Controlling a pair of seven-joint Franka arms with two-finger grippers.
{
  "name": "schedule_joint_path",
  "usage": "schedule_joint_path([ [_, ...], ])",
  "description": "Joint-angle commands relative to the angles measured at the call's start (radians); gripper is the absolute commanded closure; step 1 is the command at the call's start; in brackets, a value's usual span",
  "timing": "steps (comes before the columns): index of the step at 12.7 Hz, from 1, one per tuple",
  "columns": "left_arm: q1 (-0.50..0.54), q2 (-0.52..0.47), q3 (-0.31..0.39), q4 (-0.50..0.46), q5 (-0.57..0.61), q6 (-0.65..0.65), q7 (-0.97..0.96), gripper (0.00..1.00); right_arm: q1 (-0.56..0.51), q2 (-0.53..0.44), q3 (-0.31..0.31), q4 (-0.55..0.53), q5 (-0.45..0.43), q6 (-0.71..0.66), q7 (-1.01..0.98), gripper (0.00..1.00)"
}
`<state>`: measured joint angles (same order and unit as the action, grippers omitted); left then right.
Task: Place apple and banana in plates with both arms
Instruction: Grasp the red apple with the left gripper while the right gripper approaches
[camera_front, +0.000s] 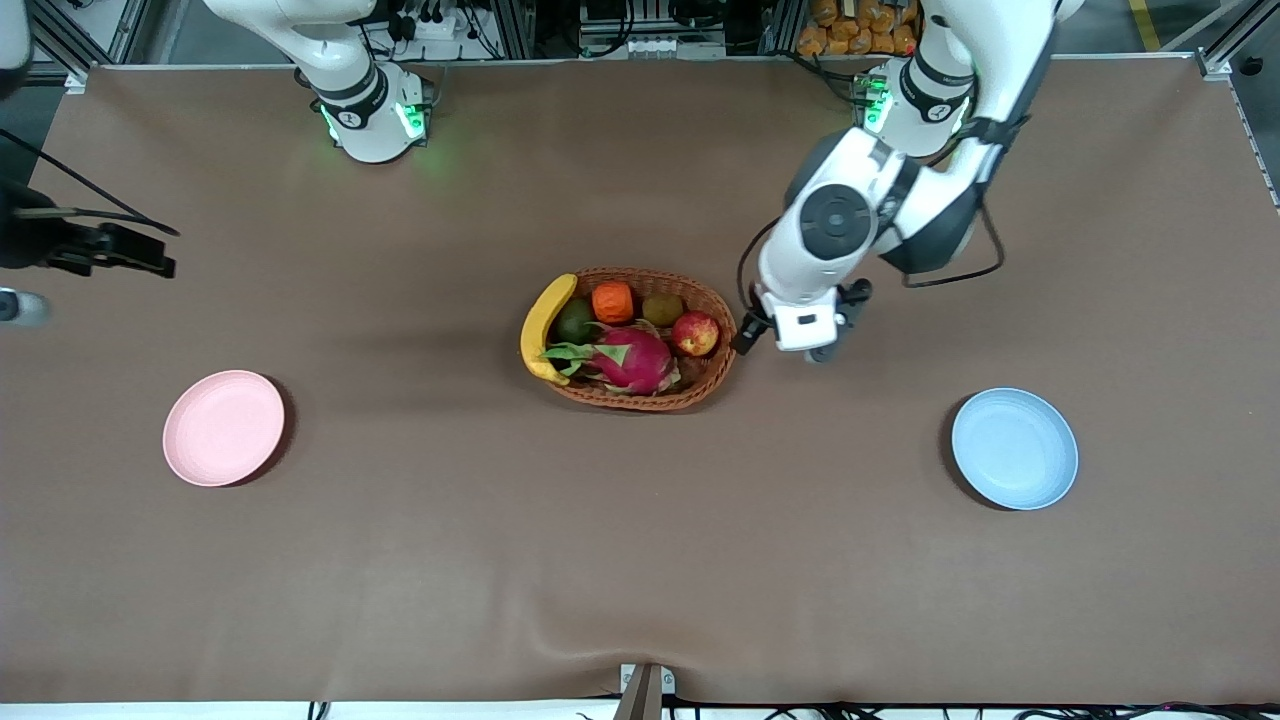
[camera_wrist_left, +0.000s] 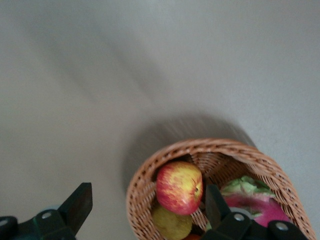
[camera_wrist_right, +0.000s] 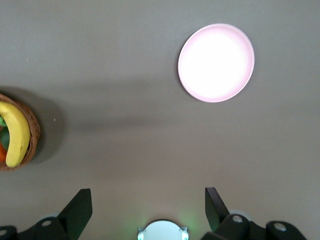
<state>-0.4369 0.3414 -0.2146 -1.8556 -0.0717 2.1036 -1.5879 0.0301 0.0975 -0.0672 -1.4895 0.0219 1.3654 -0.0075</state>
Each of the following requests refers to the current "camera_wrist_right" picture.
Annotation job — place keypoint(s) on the dark green avocado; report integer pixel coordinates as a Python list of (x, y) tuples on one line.
[(4, 137)]

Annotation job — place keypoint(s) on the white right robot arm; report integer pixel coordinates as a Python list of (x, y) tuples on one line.
[(162, 231)]

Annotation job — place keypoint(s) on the pink round plate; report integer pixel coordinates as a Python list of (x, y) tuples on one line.
[(216, 62)]

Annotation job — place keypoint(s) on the yellow banana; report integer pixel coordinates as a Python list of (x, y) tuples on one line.
[(18, 130)]

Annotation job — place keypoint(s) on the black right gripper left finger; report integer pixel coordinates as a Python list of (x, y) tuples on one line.
[(75, 212)]

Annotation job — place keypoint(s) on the orange fruit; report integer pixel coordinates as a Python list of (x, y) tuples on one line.
[(2, 153)]

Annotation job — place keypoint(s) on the brown wicker basket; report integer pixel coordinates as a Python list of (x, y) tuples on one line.
[(33, 130)]

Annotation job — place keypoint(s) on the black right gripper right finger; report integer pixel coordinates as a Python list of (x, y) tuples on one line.
[(220, 215)]

